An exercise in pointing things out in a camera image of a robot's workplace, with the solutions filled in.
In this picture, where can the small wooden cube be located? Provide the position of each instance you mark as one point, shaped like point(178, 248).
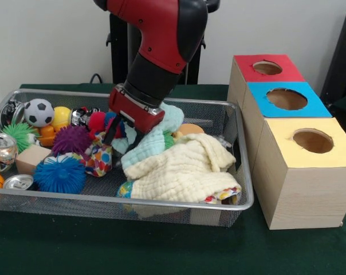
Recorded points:
point(31, 160)

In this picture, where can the white and black soccer ball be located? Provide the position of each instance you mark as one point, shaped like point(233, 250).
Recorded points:
point(39, 112)

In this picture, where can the cream yellow waffle cloth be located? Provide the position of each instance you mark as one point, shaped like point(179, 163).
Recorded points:
point(184, 172)

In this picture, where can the crushed silver can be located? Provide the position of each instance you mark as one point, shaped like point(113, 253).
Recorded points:
point(2, 153)

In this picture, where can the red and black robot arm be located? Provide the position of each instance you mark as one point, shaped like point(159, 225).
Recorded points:
point(164, 37)

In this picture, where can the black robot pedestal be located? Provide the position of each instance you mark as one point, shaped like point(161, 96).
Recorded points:
point(118, 57)

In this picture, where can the colourful spiky caterpillar toy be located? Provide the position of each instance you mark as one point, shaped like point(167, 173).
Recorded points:
point(100, 120)

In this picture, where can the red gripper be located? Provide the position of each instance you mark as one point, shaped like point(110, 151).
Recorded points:
point(133, 114)

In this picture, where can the dark green table cloth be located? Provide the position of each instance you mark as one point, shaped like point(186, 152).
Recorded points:
point(161, 246)

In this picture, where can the blue spiky toy with eyes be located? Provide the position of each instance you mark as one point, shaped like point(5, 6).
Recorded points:
point(59, 174)

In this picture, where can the colourful dotted cloth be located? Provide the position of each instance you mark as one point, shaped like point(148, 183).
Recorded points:
point(100, 160)

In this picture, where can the purple spiky ball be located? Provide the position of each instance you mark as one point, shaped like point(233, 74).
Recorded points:
point(71, 139)

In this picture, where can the mint green waffle cloth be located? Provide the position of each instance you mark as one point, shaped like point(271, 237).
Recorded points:
point(150, 140)

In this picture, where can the green spiky toy with eyes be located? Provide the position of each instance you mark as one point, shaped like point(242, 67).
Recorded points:
point(18, 134)

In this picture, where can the wooden box with three holes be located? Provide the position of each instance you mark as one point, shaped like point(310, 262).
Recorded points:
point(304, 194)

